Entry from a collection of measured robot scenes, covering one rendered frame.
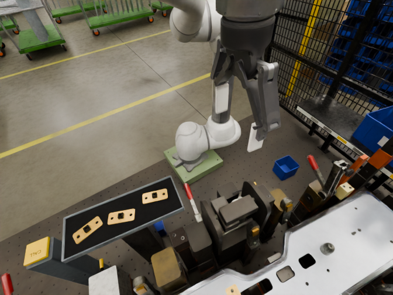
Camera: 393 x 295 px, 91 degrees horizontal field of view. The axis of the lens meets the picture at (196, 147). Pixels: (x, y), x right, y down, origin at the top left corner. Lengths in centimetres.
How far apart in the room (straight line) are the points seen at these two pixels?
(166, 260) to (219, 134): 68
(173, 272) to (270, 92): 56
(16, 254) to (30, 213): 119
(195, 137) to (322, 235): 69
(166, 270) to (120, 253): 52
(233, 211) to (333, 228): 41
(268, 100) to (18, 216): 261
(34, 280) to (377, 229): 147
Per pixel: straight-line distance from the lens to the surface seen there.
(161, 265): 69
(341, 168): 78
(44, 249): 78
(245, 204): 62
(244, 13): 29
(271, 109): 31
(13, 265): 147
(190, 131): 105
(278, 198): 79
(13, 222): 270
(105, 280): 71
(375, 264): 91
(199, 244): 69
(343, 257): 87
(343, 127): 123
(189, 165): 121
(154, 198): 68
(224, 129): 107
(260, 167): 132
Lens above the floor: 174
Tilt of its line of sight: 48 degrees down
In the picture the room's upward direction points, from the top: 7 degrees counter-clockwise
